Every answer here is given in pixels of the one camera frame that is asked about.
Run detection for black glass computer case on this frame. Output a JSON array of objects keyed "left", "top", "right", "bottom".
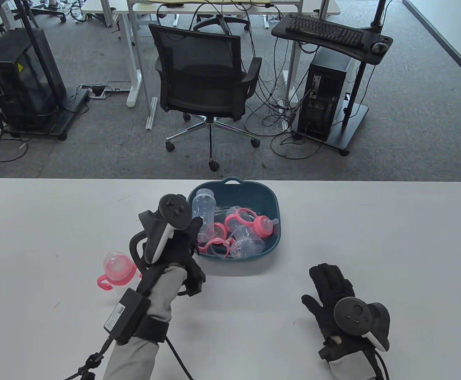
[{"left": 0, "top": 28, "right": 67, "bottom": 132}]

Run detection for thin black cable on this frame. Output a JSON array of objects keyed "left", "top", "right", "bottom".
[
  {"left": 374, "top": 350, "right": 390, "bottom": 380},
  {"left": 165, "top": 336, "right": 195, "bottom": 380}
]

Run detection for black cable with connector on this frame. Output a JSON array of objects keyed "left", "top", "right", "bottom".
[{"left": 62, "top": 336, "right": 114, "bottom": 380}]

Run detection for black chair base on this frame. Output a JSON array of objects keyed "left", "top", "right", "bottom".
[{"left": 30, "top": 0, "right": 68, "bottom": 23}]

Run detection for black forearm battery box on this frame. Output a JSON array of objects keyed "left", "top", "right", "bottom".
[{"left": 104, "top": 288, "right": 152, "bottom": 345}]

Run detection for person's left hand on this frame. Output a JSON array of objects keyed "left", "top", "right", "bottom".
[{"left": 161, "top": 216, "right": 204, "bottom": 268}]

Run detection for white standing desk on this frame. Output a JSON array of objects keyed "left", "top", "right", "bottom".
[{"left": 81, "top": 0, "right": 341, "bottom": 108}]

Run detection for black rolling cart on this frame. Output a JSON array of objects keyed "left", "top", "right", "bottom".
[{"left": 0, "top": 0, "right": 91, "bottom": 141}]

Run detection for silver aluminium profile bar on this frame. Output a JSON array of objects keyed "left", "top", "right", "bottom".
[{"left": 146, "top": 97, "right": 159, "bottom": 131}]

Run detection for black mesh office chair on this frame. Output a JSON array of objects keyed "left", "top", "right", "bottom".
[{"left": 148, "top": 23, "right": 263, "bottom": 172}]

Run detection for person's right hand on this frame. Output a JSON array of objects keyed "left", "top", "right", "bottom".
[{"left": 302, "top": 263, "right": 358, "bottom": 350}]

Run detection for black forearm strap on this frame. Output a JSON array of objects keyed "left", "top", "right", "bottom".
[{"left": 133, "top": 317, "right": 170, "bottom": 343}]

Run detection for black rolling workstation stand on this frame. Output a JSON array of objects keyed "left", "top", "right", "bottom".
[{"left": 271, "top": 0, "right": 394, "bottom": 157}]

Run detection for black keyboard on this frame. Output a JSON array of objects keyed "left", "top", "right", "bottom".
[{"left": 285, "top": 15, "right": 365, "bottom": 49}]

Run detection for teal plastic basin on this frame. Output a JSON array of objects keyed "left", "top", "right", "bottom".
[{"left": 184, "top": 176, "right": 282, "bottom": 264}]

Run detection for tangle of black cables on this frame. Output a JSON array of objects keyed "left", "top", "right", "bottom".
[{"left": 244, "top": 38, "right": 326, "bottom": 161}]

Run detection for pink bottle handle ring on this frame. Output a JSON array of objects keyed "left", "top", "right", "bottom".
[
  {"left": 197, "top": 237, "right": 233, "bottom": 258},
  {"left": 225, "top": 208, "right": 259, "bottom": 234}
]

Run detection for clear plastic baby bottle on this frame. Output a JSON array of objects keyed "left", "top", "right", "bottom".
[
  {"left": 192, "top": 189, "right": 217, "bottom": 238},
  {"left": 230, "top": 226, "right": 265, "bottom": 260},
  {"left": 97, "top": 251, "right": 143, "bottom": 303}
]

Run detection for black computer tower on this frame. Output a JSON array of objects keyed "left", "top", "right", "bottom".
[{"left": 297, "top": 47, "right": 354, "bottom": 142}]

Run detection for black white handheld controller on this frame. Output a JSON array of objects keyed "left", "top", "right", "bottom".
[
  {"left": 130, "top": 194, "right": 193, "bottom": 274},
  {"left": 333, "top": 297, "right": 391, "bottom": 353}
]

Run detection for black swivel chair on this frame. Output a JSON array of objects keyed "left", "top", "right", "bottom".
[{"left": 193, "top": 15, "right": 251, "bottom": 34}]

